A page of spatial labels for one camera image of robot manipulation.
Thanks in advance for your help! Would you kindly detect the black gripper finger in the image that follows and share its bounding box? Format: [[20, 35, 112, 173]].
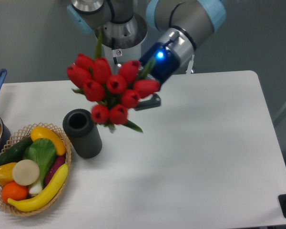
[[134, 93, 161, 111]]

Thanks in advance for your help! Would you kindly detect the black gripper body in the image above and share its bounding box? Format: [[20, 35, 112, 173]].
[[139, 42, 179, 84]]

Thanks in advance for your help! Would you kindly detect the red tulip bouquet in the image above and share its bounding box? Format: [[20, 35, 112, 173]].
[[66, 33, 160, 133]]

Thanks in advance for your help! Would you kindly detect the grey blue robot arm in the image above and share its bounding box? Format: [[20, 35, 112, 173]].
[[67, 0, 226, 84]]

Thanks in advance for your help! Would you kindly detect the dark grey ribbed vase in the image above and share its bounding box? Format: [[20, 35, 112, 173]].
[[62, 109, 102, 159]]

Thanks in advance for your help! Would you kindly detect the purple sweet potato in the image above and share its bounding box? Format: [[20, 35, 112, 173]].
[[44, 156, 65, 186]]

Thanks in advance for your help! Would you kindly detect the yellow squash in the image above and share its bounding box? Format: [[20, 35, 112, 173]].
[[31, 126, 66, 156]]

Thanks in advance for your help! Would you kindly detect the green leafy bok choy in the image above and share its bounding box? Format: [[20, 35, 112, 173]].
[[22, 138, 56, 197]]

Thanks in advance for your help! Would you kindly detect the woven wicker basket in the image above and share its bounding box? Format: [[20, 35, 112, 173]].
[[0, 123, 72, 217]]

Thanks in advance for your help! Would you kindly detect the beige round disc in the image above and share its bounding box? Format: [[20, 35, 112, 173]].
[[12, 159, 40, 186]]

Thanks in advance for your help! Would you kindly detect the green cucumber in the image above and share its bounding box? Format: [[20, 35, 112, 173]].
[[0, 137, 33, 166]]

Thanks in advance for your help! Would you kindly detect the yellow banana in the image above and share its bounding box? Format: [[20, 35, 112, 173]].
[[8, 164, 69, 212]]

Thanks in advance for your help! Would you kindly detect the orange fruit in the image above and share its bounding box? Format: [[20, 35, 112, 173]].
[[1, 181, 28, 204]]

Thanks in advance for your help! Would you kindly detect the yellow bell pepper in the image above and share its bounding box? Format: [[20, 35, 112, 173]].
[[0, 162, 17, 186]]

